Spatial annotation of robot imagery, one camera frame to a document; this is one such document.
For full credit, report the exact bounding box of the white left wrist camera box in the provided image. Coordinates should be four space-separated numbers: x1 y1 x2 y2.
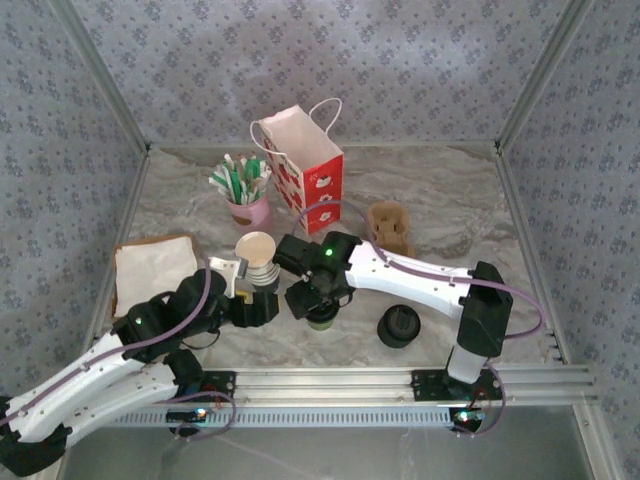
206 255 250 297

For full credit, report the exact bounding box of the brown cardboard cup carrier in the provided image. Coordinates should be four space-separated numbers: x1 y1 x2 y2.
366 203 418 260
367 201 416 259

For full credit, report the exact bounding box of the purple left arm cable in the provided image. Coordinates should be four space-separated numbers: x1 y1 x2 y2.
0 257 239 444

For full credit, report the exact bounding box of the right controller board with light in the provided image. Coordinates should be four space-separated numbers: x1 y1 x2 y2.
448 407 487 432

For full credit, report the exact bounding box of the black cup lid stack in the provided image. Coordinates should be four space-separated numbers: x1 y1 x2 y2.
376 303 422 349

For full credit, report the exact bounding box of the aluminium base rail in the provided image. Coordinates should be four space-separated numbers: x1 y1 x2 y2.
53 364 600 405

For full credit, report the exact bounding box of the red white paper gift bag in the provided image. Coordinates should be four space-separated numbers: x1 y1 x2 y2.
249 97 345 236

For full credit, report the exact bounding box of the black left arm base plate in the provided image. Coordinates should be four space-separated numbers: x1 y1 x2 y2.
147 370 237 404

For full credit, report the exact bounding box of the aluminium corner post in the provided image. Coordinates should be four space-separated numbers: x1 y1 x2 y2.
49 0 153 154
494 0 594 151

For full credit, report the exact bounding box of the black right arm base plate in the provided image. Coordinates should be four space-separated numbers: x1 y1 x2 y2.
409 368 504 402

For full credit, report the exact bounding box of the pink straw holder cup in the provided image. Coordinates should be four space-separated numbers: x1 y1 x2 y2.
227 192 274 234

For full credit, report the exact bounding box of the white napkin stack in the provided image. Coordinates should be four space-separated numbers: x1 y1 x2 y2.
114 235 200 321

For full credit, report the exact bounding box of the left controller board with light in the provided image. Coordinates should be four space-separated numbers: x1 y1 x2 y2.
166 408 210 422

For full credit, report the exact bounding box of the grey slotted cable duct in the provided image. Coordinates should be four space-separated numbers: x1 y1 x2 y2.
99 405 457 429

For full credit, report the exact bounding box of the striped paper cup stack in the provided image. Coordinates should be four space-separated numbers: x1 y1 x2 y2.
234 232 282 292

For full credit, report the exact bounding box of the controller board with light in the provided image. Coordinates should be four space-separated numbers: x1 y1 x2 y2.
448 407 487 432
166 408 210 422

